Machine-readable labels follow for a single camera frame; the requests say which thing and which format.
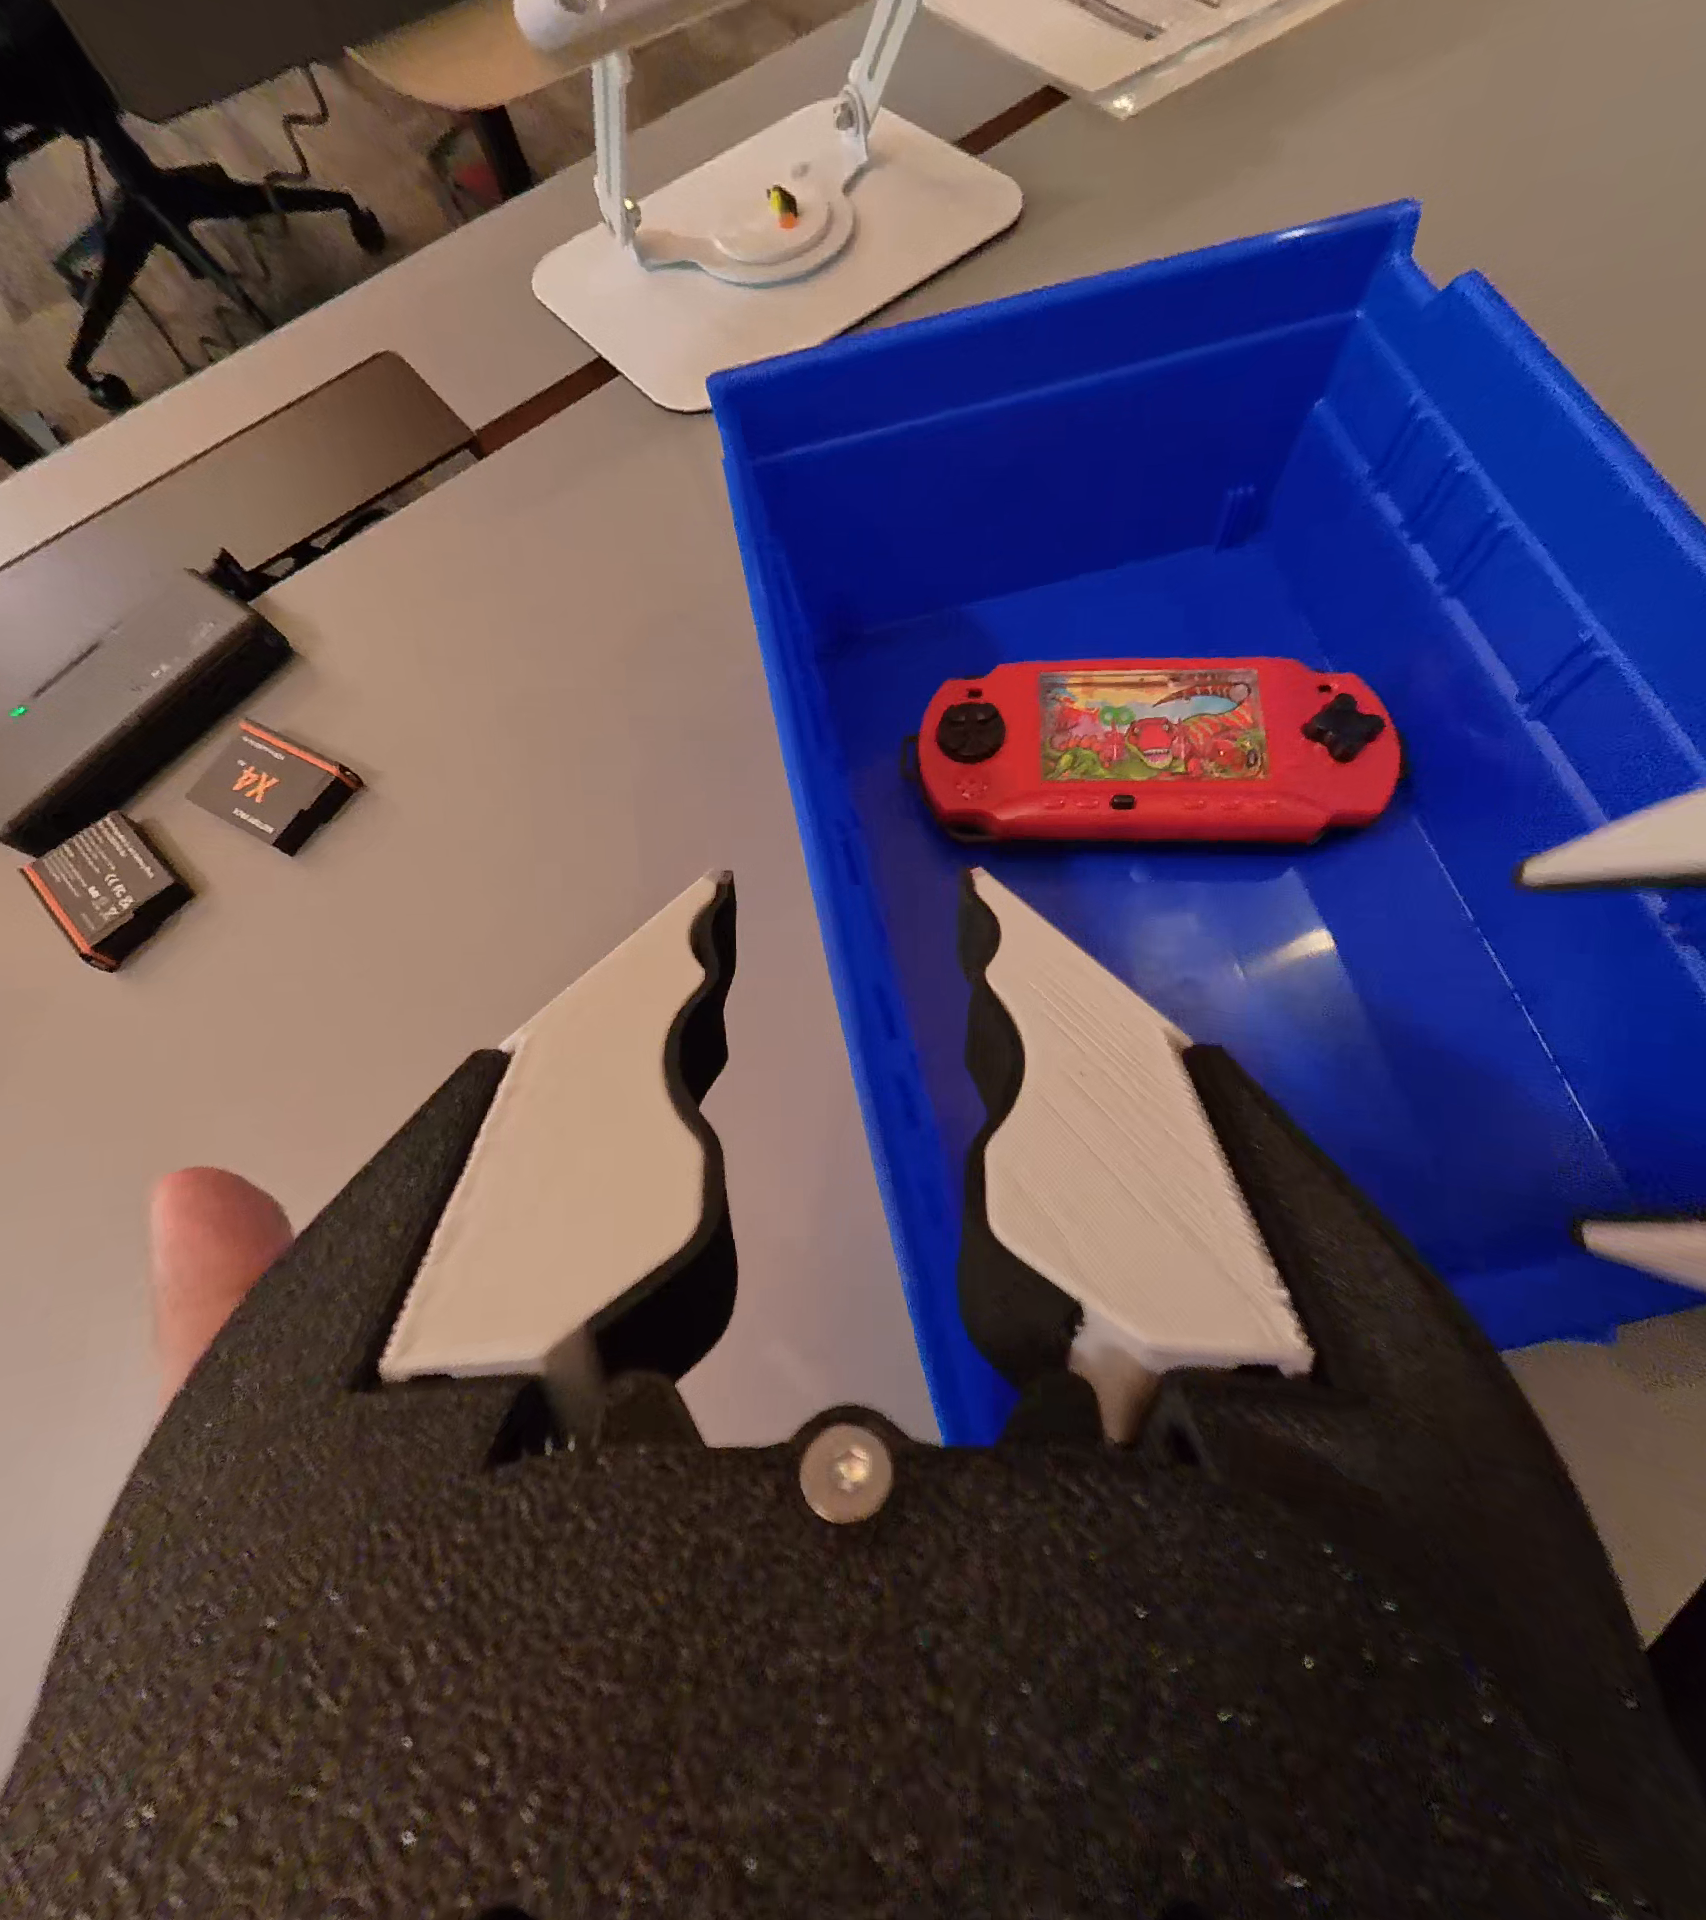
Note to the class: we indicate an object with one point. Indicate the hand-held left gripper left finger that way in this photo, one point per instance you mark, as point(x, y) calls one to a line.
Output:
point(552, 1200)

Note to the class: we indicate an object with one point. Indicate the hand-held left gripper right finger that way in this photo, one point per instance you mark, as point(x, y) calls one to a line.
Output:
point(1139, 1200)

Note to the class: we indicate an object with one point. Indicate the blue plastic bin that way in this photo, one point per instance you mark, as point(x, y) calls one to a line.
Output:
point(1243, 975)

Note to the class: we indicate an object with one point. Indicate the red handheld game toy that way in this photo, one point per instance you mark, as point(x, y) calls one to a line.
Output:
point(1161, 750)

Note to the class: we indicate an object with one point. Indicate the person's left hand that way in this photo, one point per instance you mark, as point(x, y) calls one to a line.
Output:
point(208, 1260)

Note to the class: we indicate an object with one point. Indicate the black red battery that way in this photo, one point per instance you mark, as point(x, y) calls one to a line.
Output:
point(276, 789)
point(106, 888)

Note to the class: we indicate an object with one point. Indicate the black flat power hub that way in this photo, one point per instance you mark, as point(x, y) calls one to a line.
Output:
point(118, 721)

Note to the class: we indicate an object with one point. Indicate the dark desk flap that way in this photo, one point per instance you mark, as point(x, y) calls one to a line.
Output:
point(238, 495)

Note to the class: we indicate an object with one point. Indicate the paper sheet in plastic sleeve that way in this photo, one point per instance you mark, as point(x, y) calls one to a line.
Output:
point(1139, 44)

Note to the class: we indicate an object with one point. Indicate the white laptop stand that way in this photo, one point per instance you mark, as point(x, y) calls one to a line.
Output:
point(792, 254)

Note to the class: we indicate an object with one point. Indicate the small orange black object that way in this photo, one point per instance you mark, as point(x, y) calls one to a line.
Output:
point(784, 206)

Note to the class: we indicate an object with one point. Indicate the black office chair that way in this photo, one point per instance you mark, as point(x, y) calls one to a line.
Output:
point(89, 150)

